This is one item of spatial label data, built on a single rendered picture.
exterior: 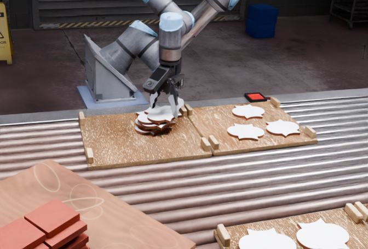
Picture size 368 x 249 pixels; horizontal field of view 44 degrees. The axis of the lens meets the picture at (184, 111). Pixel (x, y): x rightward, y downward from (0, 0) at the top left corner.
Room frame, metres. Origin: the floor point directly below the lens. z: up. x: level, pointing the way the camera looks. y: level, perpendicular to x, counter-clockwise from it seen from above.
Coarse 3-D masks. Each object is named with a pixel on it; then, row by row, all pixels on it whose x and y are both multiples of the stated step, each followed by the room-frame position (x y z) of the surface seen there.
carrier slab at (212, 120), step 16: (208, 112) 1.63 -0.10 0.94; (224, 112) 1.64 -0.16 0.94; (272, 112) 1.67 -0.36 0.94; (208, 128) 1.49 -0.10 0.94; (224, 128) 1.50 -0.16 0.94; (224, 144) 1.38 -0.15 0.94; (240, 144) 1.38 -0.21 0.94; (256, 144) 1.39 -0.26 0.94; (272, 144) 1.40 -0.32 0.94; (288, 144) 1.42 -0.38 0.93; (304, 144) 1.44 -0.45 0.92
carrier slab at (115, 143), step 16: (80, 128) 1.42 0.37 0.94; (96, 128) 1.43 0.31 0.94; (112, 128) 1.44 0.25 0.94; (128, 128) 1.45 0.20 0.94; (176, 128) 1.47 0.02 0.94; (192, 128) 1.48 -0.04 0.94; (96, 144) 1.31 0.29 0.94; (112, 144) 1.32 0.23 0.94; (128, 144) 1.33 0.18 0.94; (144, 144) 1.34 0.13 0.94; (160, 144) 1.35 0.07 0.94; (176, 144) 1.35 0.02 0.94; (192, 144) 1.36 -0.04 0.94; (96, 160) 1.22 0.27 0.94; (112, 160) 1.22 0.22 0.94; (128, 160) 1.23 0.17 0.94; (144, 160) 1.24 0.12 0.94; (160, 160) 1.25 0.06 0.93; (176, 160) 1.27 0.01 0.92
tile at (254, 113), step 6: (234, 108) 1.66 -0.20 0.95; (240, 108) 1.66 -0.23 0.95; (246, 108) 1.67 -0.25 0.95; (252, 108) 1.67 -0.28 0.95; (258, 108) 1.67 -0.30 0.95; (234, 114) 1.61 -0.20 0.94; (240, 114) 1.61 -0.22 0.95; (246, 114) 1.61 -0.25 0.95; (252, 114) 1.61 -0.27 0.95; (258, 114) 1.62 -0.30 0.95
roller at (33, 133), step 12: (300, 108) 1.77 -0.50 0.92; (312, 108) 1.78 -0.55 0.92; (324, 108) 1.79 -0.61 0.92; (336, 108) 1.81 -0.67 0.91; (348, 108) 1.83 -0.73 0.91; (12, 132) 1.38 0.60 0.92; (24, 132) 1.39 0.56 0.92; (36, 132) 1.40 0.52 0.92; (48, 132) 1.41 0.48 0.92; (60, 132) 1.42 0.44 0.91; (72, 132) 1.43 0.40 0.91
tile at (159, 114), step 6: (156, 108) 1.49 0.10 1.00; (162, 108) 1.49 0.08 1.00; (168, 108) 1.49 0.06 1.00; (150, 114) 1.43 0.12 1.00; (156, 114) 1.44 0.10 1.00; (162, 114) 1.44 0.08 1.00; (168, 114) 1.44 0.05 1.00; (180, 114) 1.45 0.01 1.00; (150, 120) 1.40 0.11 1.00; (156, 120) 1.39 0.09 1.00; (162, 120) 1.40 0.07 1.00; (168, 120) 1.40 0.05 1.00
